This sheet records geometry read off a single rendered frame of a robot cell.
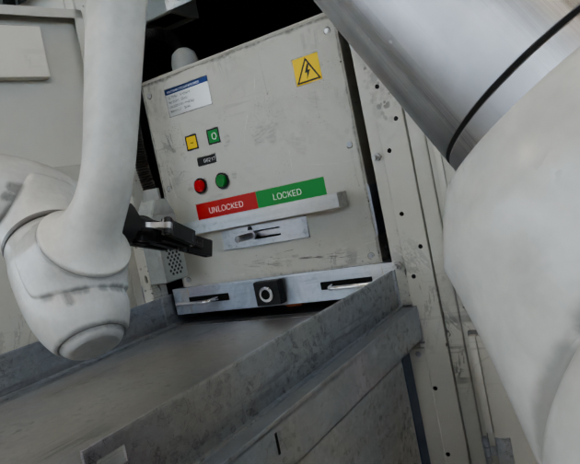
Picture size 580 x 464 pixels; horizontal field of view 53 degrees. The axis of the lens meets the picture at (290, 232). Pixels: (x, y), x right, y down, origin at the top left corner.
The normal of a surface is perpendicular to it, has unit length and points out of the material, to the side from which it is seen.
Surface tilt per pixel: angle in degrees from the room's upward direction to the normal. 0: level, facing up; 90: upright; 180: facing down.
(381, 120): 90
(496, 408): 90
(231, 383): 90
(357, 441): 90
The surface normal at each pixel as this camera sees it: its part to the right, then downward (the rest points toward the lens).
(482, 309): -0.97, 0.22
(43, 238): -0.07, -0.58
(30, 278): -0.56, -0.06
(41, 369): 0.84, -0.15
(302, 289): -0.50, 0.15
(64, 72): 0.65, -0.09
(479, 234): -0.88, 0.29
